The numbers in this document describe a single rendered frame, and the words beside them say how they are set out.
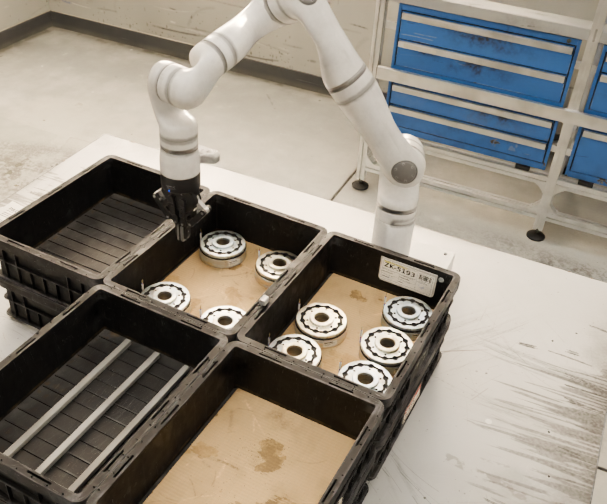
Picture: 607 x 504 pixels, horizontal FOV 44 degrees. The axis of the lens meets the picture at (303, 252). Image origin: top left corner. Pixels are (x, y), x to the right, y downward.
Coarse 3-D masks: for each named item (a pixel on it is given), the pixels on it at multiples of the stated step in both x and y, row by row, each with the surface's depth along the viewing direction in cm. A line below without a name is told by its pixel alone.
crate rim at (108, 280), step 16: (256, 208) 168; (304, 224) 164; (160, 240) 157; (320, 240) 160; (304, 256) 155; (112, 272) 147; (288, 272) 150; (128, 288) 143; (272, 288) 146; (160, 304) 140; (256, 304) 142; (192, 320) 137; (240, 320) 138
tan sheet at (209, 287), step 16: (192, 256) 169; (256, 256) 170; (176, 272) 164; (192, 272) 164; (208, 272) 165; (224, 272) 165; (240, 272) 165; (192, 288) 160; (208, 288) 160; (224, 288) 161; (240, 288) 161; (256, 288) 161; (192, 304) 156; (208, 304) 156; (224, 304) 156; (240, 304) 157
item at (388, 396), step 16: (352, 240) 160; (400, 256) 157; (448, 272) 153; (448, 288) 149; (272, 304) 142; (448, 304) 148; (256, 320) 138; (432, 320) 141; (240, 336) 134; (272, 352) 132; (416, 352) 134; (320, 368) 129; (400, 368) 130; (352, 384) 127; (400, 384) 129; (384, 400) 125
